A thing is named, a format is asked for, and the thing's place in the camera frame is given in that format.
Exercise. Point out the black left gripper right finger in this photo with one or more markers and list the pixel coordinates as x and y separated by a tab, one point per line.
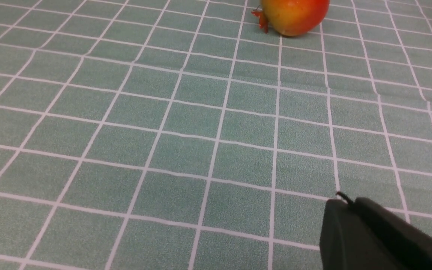
408	245

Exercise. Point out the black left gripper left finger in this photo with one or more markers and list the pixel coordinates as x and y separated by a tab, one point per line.
346	243

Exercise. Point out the red toy pomegranate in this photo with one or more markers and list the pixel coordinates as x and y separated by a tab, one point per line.
290	17

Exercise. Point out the green checkered tablecloth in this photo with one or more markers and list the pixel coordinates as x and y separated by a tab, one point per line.
177	135

